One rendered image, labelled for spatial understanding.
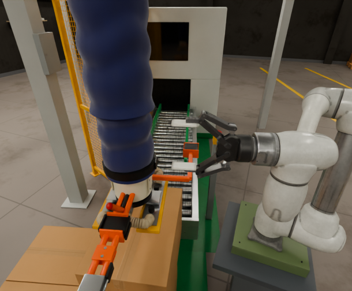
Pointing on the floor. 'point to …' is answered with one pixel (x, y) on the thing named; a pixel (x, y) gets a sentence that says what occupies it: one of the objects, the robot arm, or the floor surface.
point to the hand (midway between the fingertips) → (175, 145)
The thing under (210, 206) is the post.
